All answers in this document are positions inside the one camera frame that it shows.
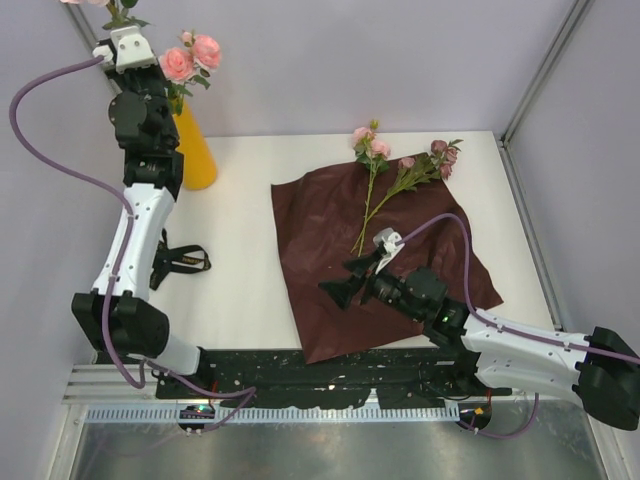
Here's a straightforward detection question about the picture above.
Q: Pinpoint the aluminium frame post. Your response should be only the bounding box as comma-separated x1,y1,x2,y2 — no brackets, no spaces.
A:
499,0,595,149
62,0,160,156

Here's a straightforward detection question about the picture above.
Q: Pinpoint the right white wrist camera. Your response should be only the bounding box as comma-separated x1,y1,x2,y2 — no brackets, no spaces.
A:
373,228,404,274

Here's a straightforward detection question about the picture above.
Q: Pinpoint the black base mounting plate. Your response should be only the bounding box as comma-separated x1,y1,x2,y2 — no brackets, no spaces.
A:
187,347,511,410

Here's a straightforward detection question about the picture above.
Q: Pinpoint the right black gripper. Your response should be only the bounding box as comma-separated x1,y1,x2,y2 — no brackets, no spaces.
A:
319,248,425,322

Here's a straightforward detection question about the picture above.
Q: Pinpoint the yellow cylindrical vase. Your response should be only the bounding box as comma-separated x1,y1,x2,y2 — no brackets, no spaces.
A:
173,101,217,191

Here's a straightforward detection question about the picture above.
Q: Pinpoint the white slotted cable duct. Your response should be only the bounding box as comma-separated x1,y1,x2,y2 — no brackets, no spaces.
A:
85,402,459,424

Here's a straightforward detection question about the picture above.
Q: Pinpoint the pink rose stem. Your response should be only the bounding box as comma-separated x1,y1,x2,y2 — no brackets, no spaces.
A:
60,0,150,31
158,29,222,115

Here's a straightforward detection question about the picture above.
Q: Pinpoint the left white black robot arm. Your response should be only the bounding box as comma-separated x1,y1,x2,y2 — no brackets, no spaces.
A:
71,66,214,398

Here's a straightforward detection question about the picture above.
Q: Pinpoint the dusky mauve rose stem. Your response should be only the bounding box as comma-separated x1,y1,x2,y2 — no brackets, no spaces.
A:
368,139,463,224

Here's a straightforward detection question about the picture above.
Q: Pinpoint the left aluminium frame post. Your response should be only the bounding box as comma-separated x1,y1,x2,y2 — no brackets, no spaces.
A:
62,0,160,156

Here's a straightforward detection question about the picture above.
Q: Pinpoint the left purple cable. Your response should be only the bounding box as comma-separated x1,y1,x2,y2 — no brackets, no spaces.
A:
9,55,259,432

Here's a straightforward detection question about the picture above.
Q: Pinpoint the black gold-lettered ribbon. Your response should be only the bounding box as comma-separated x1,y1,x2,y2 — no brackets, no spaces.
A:
149,229,212,291

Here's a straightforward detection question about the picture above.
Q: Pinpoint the purple cable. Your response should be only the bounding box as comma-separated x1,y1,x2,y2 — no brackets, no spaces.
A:
9,55,259,432
397,213,640,440

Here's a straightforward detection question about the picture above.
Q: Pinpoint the pink artificial flower bunch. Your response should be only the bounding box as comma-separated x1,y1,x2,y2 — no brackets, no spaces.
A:
351,119,391,256

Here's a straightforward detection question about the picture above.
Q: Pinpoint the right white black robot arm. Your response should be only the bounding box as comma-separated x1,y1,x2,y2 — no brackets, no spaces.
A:
319,251,639,431

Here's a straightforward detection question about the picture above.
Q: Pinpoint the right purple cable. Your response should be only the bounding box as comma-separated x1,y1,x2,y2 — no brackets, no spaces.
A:
397,213,640,440

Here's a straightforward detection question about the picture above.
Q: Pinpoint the right aluminium frame post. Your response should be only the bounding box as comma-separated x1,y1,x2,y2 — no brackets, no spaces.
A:
499,0,595,149

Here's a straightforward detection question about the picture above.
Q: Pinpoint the red wrapping paper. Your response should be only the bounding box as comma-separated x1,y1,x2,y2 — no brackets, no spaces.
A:
270,161,503,364

